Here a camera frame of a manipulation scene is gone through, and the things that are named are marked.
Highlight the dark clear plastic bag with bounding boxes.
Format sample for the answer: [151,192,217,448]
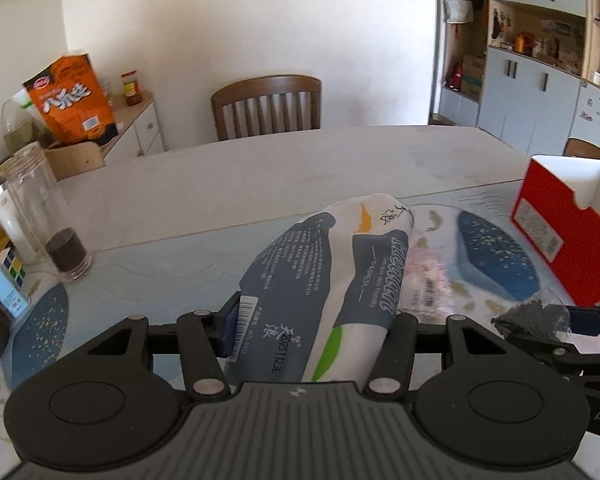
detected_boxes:
[491,287,571,342]

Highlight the white blue tissue pack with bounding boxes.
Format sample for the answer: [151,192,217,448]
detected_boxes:
[224,194,415,386]

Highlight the clear purple snack bag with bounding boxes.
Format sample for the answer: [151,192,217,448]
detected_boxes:
[398,237,455,324]

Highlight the red cardboard box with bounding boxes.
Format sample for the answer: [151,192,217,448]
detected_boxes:
[512,155,600,308]

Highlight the white side cabinet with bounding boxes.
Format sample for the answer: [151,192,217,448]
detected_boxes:
[100,91,164,166]

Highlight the light blue small box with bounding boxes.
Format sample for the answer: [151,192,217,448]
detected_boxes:
[0,265,29,318]

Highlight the rubiks cube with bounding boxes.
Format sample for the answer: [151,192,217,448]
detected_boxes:
[0,246,26,287]

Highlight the light wooden box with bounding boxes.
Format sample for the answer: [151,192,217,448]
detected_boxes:
[44,142,106,181]

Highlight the brown wooden chair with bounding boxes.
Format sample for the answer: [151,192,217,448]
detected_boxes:
[211,75,322,141]

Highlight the red lidded jar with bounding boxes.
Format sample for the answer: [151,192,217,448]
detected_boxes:
[121,70,143,106]

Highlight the white thermos bottle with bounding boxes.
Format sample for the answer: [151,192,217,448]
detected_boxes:
[0,174,40,266]

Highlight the orange snack bag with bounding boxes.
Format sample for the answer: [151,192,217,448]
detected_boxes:
[23,54,118,146]

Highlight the hanging tote bag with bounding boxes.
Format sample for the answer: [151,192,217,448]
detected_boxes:
[443,0,474,25]

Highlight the grey wall cabinet unit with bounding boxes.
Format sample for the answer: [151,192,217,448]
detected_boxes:
[430,0,600,156]

